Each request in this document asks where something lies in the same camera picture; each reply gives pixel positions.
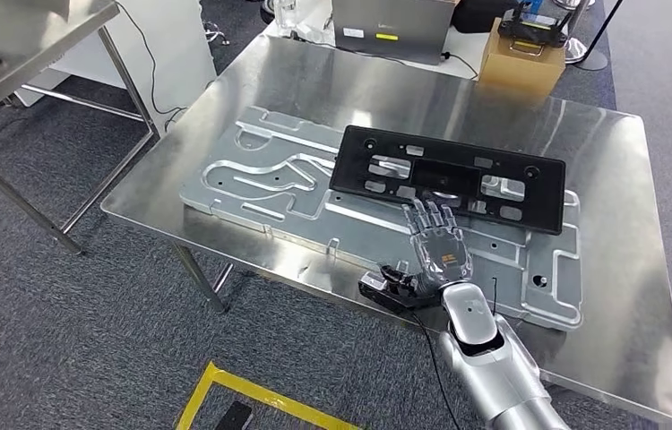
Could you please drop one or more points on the brown cardboard box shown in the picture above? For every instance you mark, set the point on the brown cardboard box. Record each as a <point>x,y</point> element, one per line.
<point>520,74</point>

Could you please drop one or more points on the stainless steel table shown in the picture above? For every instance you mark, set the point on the stainless steel table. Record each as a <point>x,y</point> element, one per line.
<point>27,35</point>
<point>609,208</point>

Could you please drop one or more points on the black plastic plate bracket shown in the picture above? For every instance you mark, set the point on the black plastic plate bracket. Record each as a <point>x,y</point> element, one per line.
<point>449,178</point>

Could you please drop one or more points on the stamped sheet metal panel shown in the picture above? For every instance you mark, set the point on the stamped sheet metal panel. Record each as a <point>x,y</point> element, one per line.
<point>288,231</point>

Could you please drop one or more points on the white cabinet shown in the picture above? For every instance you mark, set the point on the white cabinet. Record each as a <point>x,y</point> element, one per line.
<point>164,53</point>

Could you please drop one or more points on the white desk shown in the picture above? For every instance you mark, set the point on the white desk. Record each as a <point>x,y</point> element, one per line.
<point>469,44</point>

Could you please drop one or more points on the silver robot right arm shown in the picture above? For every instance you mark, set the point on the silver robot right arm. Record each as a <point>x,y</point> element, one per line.
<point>490,368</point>

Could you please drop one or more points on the grey laptop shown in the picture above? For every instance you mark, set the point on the grey laptop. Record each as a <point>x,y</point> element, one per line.
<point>395,30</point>

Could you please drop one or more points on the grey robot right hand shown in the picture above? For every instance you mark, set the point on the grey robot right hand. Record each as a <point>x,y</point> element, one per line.
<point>443,255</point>

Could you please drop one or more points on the chrome base pole stand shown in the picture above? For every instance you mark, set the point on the chrome base pole stand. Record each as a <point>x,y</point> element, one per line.
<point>585,56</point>

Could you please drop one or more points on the robot right wrist camera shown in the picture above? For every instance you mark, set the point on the robot right wrist camera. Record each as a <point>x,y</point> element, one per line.
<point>380,294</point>

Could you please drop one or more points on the yellow floor tape square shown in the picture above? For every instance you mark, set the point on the yellow floor tape square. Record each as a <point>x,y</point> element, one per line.
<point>253,389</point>

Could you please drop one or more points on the black bag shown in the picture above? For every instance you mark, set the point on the black bag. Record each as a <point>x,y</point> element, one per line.
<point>481,15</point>

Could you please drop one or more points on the chrome chair base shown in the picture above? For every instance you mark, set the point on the chrome chair base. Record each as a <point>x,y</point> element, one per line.
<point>216,32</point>

